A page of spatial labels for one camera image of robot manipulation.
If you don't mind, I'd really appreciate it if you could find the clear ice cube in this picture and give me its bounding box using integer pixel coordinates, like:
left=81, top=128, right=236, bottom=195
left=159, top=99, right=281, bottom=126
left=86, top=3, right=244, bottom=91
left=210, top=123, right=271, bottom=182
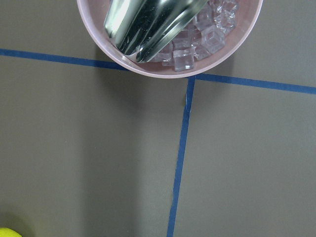
left=173, top=48, right=194, bottom=72
left=201, top=25, right=225, bottom=54

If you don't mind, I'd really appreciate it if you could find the metal ice scoop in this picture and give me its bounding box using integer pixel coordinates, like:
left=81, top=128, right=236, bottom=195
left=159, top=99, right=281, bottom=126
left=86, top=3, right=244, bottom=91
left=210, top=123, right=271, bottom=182
left=104, top=0, right=206, bottom=63

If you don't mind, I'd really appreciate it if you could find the pink bowl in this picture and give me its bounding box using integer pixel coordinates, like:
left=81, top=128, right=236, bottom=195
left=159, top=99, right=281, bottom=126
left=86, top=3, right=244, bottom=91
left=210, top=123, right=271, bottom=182
left=77, top=0, right=263, bottom=79

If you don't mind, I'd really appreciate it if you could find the yellow lemon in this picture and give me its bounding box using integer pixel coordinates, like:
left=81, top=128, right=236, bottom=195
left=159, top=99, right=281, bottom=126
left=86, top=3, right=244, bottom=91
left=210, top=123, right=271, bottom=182
left=0, top=228, right=22, bottom=237

